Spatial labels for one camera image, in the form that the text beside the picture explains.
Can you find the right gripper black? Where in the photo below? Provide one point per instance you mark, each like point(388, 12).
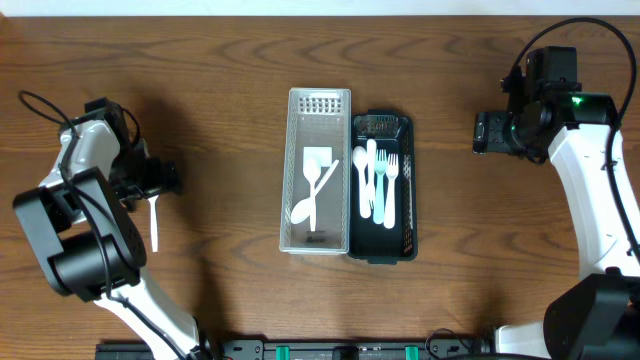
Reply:
point(482, 132)

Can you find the black mesh plastic tray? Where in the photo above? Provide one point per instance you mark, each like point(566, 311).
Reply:
point(394, 133)

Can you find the white spoon angled large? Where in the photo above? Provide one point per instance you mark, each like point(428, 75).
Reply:
point(312, 172)

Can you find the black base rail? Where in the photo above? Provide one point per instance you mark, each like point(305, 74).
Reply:
point(441, 344)

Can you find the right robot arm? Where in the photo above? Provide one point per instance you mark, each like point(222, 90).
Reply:
point(598, 318)

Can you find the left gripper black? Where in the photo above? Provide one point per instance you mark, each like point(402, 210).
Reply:
point(163, 176)

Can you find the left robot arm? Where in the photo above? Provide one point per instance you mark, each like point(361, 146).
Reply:
point(77, 222)

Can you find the clear mesh plastic tray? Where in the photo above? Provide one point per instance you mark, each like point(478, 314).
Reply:
point(318, 125)

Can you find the white spoon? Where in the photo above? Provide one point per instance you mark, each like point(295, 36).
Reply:
point(302, 210)
point(154, 235)
point(359, 158)

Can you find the white fork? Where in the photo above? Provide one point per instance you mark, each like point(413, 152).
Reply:
point(380, 168)
point(392, 174)
point(371, 148)

